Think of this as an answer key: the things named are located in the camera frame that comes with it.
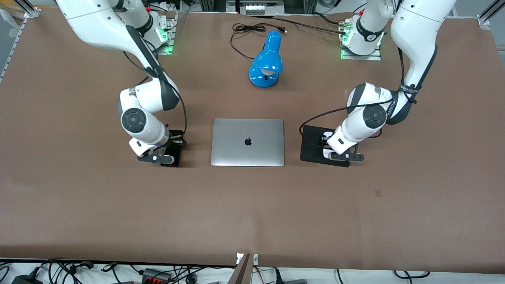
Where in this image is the thin black lamp cable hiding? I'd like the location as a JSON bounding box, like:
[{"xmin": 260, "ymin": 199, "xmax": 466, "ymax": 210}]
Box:
[{"xmin": 230, "ymin": 23, "xmax": 287, "ymax": 60}]

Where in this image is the white computer mouse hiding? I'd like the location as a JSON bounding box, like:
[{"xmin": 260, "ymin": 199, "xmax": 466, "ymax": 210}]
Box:
[{"xmin": 323, "ymin": 133, "xmax": 335, "ymax": 161}]

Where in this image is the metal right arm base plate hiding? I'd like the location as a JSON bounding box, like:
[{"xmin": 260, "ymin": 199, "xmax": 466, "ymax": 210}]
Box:
[{"xmin": 152, "ymin": 12, "xmax": 174, "ymax": 55}]

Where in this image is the white power strip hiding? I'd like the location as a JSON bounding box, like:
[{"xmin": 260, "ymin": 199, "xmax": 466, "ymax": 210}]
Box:
[{"xmin": 245, "ymin": 0, "xmax": 285, "ymax": 15}]

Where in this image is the grey box with orange connectors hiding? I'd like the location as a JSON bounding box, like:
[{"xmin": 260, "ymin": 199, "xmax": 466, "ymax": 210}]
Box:
[{"xmin": 141, "ymin": 268, "xmax": 173, "ymax": 284}]

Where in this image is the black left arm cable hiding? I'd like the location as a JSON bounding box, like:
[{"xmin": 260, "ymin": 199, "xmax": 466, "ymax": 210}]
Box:
[{"xmin": 299, "ymin": 47, "xmax": 418, "ymax": 149}]

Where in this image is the brown wedge-shaped post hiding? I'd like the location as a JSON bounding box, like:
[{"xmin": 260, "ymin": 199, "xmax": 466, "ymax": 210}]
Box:
[{"xmin": 227, "ymin": 254, "xmax": 253, "ymax": 284}]

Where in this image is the tangled black cable bundle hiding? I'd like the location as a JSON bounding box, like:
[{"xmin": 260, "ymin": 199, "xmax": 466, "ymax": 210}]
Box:
[{"xmin": 41, "ymin": 259, "xmax": 119, "ymax": 284}]

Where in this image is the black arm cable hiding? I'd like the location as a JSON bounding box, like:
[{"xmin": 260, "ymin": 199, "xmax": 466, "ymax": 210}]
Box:
[
  {"xmin": 122, "ymin": 50, "xmax": 188, "ymax": 139},
  {"xmin": 299, "ymin": 47, "xmax": 418, "ymax": 149}
]

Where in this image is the blue desk lamp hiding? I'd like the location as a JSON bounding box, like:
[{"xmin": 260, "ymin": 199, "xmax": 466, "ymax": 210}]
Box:
[{"xmin": 248, "ymin": 30, "xmax": 284, "ymax": 90}]

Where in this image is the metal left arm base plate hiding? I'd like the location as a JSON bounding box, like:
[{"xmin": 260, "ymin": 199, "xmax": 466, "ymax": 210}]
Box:
[{"xmin": 340, "ymin": 18, "xmax": 382, "ymax": 61}]

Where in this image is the thick black base cable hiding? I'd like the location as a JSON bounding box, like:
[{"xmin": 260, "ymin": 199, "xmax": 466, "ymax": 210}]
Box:
[{"xmin": 251, "ymin": 15, "xmax": 348, "ymax": 36}]

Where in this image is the black cable loop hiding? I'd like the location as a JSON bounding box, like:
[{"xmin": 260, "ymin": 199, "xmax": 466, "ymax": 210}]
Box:
[{"xmin": 393, "ymin": 270, "xmax": 431, "ymax": 281}]

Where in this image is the black power adapter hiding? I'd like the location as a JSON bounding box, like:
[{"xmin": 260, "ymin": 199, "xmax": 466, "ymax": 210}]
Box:
[{"xmin": 11, "ymin": 273, "xmax": 42, "ymax": 284}]

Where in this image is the perforated metal edge rail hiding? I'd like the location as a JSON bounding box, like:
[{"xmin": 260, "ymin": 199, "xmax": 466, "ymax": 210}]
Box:
[{"xmin": 0, "ymin": 17, "xmax": 27, "ymax": 83}]

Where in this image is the silver closed laptop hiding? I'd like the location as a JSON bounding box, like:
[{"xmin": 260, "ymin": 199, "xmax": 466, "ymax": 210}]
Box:
[{"xmin": 210, "ymin": 118, "xmax": 285, "ymax": 167}]

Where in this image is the black smartphone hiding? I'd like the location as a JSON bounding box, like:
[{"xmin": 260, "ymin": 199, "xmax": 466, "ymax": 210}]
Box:
[{"xmin": 160, "ymin": 130, "xmax": 183, "ymax": 167}]

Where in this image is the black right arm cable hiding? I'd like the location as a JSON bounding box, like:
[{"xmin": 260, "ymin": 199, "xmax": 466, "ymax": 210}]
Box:
[{"xmin": 122, "ymin": 50, "xmax": 188, "ymax": 139}]

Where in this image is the aluminium frame profile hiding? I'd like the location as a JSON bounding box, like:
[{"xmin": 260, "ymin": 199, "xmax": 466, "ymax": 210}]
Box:
[
  {"xmin": 14, "ymin": 0, "xmax": 41, "ymax": 19},
  {"xmin": 477, "ymin": 0, "xmax": 505, "ymax": 30}
]

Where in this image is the black mouse pad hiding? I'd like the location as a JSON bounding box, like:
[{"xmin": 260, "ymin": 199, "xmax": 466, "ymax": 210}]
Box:
[{"xmin": 300, "ymin": 125, "xmax": 351, "ymax": 168}]

